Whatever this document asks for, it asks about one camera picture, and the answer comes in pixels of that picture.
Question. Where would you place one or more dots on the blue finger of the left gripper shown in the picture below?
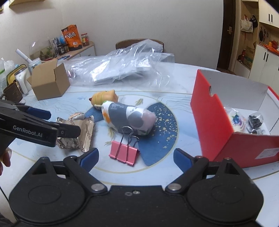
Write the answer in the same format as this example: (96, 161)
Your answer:
(43, 114)

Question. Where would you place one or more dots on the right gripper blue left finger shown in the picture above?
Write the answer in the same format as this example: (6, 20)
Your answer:
(79, 168)

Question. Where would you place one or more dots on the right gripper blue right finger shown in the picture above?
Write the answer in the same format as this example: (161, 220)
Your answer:
(192, 168)

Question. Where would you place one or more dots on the bag of black beads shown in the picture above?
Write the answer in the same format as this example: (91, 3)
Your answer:
(255, 120)

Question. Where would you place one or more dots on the person's left hand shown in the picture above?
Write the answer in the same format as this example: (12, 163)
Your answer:
(5, 159)

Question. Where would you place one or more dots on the brown mug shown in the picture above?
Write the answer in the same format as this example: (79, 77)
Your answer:
(12, 93)

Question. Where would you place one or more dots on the small cartoon snack packet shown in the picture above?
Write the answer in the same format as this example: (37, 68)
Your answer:
(77, 116)

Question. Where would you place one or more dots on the small brown cardboard box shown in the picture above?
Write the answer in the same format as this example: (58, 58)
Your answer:
(48, 80)

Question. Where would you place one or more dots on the gold foil snack wrapper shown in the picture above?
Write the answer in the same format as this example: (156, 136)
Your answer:
(83, 141)

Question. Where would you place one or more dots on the pink binder clip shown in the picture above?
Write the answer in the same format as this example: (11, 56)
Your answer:
(125, 151)

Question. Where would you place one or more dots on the yellow squishy dog toy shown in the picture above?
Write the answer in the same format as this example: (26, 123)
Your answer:
(100, 97)

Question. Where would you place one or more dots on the white plastic shopping bag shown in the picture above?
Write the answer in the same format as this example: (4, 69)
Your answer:
(6, 68)

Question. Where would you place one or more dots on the red and white cardboard box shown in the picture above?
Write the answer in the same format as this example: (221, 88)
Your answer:
(213, 92)

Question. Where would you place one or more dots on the glass terrarium bowl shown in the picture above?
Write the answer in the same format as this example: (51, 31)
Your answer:
(42, 49)

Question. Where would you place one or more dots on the rolled patterned cloth package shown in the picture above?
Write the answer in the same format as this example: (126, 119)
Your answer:
(118, 115)

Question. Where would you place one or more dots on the silver foil packet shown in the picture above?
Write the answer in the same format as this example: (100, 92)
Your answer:
(257, 131)

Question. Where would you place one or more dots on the white side cabinet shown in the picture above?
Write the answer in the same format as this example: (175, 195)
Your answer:
(87, 51)

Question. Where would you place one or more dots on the orange snack bag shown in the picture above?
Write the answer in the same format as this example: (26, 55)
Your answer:
(72, 37)

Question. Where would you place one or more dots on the red lidded jar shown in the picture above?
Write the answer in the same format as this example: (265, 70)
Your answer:
(85, 39)

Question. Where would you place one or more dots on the brown wooden chair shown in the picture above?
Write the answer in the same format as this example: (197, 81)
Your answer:
(151, 43)

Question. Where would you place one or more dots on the clear plastic bag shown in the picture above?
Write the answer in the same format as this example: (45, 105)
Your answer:
(136, 65)

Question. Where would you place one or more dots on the white kitchen cabinets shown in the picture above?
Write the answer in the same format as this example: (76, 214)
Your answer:
(265, 64)

